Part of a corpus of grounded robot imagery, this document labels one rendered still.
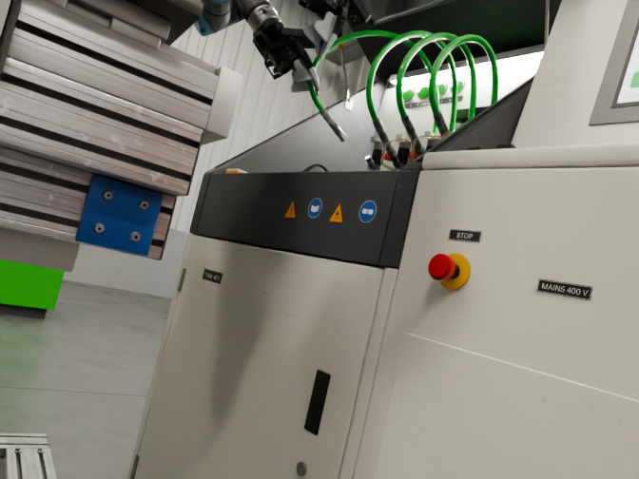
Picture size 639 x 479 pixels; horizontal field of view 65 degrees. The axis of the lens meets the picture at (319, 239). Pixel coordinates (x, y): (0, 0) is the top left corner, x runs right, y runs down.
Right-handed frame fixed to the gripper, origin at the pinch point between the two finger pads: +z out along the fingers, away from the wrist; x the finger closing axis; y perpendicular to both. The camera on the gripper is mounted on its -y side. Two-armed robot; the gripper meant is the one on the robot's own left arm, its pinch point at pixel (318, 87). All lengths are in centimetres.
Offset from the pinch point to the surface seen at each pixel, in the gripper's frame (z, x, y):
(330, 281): 44, 24, 30
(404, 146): 25.7, 8.0, -6.0
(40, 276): -90, -284, 133
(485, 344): 63, 48, 24
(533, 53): 21, 10, -50
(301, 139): 1.6, -23.1, 2.2
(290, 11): -409, -586, -319
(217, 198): 10.4, -9.2, 34.4
